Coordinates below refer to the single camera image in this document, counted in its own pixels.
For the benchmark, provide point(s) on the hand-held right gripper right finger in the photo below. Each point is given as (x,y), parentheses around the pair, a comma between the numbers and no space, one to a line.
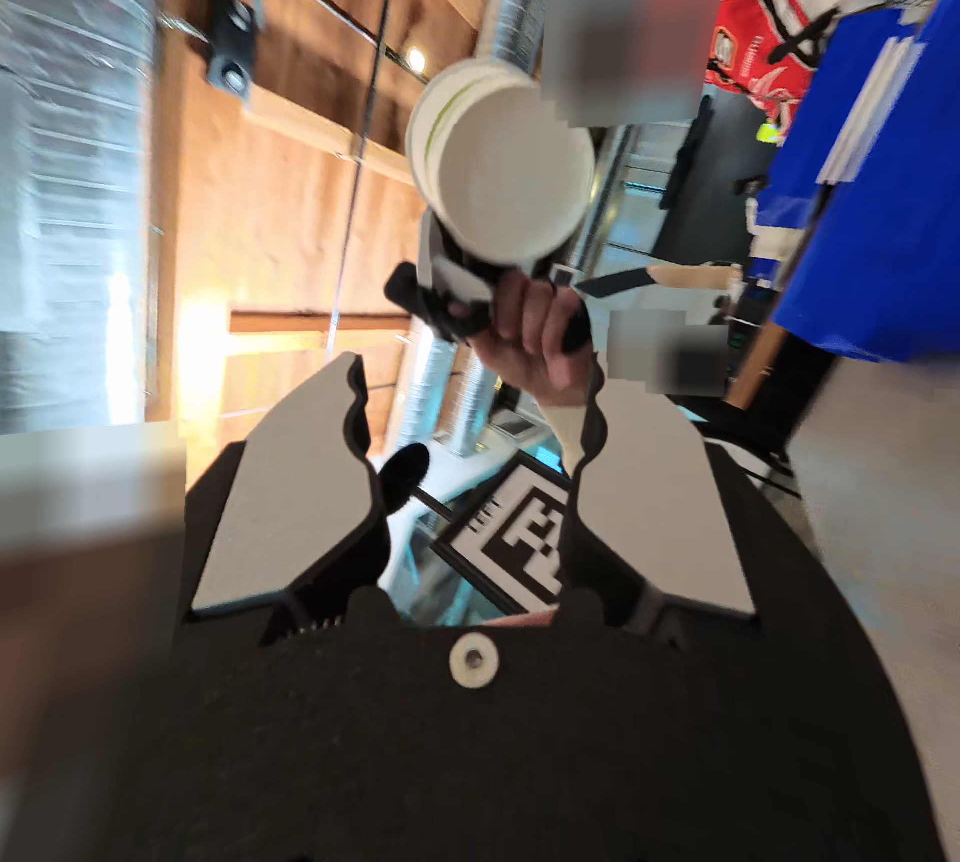
(660,502)

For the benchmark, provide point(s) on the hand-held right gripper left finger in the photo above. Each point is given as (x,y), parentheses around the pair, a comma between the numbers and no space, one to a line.
(289,502)

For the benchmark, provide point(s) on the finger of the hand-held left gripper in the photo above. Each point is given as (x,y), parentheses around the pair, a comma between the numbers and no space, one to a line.
(457,277)

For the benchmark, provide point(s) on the white paper cup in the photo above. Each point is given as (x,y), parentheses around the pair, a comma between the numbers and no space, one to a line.
(517,186)

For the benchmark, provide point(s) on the person's left hand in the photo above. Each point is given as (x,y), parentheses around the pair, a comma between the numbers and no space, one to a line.
(532,344)

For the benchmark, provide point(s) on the thin black ceiling rod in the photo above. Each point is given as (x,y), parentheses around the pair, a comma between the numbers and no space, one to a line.
(375,74)

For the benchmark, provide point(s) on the ceiling spot light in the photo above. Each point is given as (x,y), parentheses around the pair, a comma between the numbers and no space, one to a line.
(415,59)

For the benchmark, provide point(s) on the black stick with wooden end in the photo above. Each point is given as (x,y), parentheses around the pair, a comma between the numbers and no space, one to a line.
(697,275)

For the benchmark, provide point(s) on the blue white jersey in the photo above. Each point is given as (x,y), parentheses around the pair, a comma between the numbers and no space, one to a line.
(862,239)

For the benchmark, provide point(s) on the black ceiling bracket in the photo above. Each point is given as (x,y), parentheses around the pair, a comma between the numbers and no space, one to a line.
(234,44)

